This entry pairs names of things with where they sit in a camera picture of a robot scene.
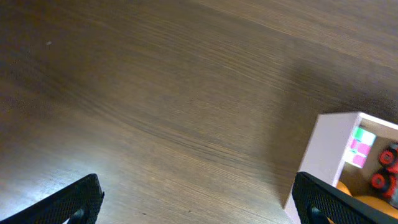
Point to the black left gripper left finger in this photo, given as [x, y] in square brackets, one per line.
[79, 202]

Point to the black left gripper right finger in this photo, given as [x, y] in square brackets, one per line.
[318, 202]

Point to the red toy fire truck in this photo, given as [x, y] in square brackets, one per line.
[384, 180]

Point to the colourful puzzle cube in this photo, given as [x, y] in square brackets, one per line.
[359, 148]

